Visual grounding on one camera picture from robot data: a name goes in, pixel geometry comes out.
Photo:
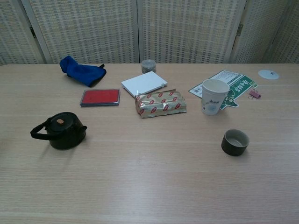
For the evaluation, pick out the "gold red foil packet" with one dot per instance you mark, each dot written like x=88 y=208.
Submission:
x=158 y=105

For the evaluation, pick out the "woven folding screen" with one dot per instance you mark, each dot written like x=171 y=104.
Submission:
x=93 y=28

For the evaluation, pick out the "pink binder clip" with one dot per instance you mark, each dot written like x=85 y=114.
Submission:
x=255 y=94

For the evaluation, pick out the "red ink pad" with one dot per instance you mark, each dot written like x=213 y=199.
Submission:
x=99 y=96

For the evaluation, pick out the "white paper cup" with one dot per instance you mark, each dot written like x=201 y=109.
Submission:
x=211 y=102

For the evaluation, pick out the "white flat plastic box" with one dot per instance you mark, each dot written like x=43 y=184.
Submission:
x=142 y=82

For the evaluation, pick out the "blue cloth pouch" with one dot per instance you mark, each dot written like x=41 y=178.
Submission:
x=79 y=72

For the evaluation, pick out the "green white flattened carton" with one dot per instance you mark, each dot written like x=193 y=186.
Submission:
x=243 y=86

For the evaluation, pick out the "small round patterned jar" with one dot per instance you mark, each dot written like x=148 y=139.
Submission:
x=148 y=66

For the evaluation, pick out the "white round table grommet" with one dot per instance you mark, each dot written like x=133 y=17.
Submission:
x=267 y=74

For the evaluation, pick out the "small round tin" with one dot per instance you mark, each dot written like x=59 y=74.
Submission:
x=233 y=149

